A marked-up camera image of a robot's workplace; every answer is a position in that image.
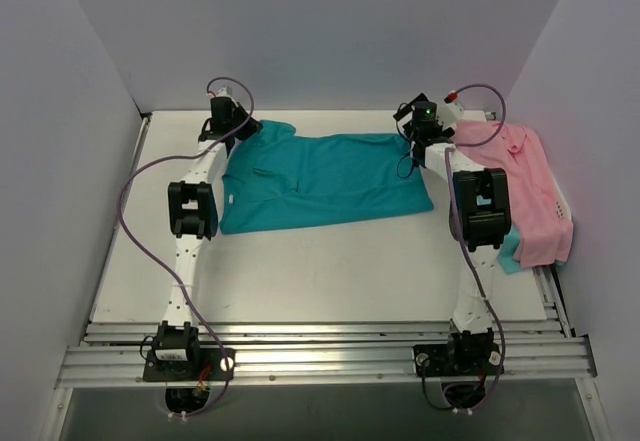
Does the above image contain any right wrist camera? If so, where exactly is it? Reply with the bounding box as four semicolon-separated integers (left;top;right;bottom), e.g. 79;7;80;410
440;91;465;126

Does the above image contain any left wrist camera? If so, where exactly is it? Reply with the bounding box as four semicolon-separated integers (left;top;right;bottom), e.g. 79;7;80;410
206;84;236;102

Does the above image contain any teal t-shirt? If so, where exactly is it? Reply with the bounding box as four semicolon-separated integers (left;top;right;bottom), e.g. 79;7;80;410
220;120;434;235

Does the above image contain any light teal shirt in basket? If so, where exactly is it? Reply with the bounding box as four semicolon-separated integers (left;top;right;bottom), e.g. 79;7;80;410
467;195;521;280

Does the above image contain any pink polo shirt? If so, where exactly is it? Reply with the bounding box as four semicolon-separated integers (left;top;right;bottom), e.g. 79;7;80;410
453;121;574;271

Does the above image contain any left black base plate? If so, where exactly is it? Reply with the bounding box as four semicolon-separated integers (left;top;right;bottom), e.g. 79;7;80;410
142;347;235;382

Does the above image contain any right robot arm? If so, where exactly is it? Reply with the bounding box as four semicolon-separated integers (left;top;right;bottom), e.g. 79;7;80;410
393;93;511;374

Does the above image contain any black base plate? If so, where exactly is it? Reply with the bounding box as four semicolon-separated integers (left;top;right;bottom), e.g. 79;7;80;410
413;344;504;377
142;347;235;382

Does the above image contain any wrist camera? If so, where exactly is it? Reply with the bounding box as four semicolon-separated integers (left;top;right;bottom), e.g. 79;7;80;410
206;84;236;102
440;91;465;126

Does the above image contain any aluminium rail frame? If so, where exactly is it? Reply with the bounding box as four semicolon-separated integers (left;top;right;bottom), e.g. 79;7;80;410
56;317;597;388

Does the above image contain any white laundry basket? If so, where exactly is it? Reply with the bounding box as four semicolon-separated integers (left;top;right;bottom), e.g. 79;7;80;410
553;179;572;221

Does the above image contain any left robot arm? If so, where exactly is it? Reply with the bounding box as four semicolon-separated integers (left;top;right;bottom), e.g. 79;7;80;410
152;86;262;380

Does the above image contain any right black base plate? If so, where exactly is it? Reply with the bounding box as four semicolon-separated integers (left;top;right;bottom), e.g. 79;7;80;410
413;344;504;377

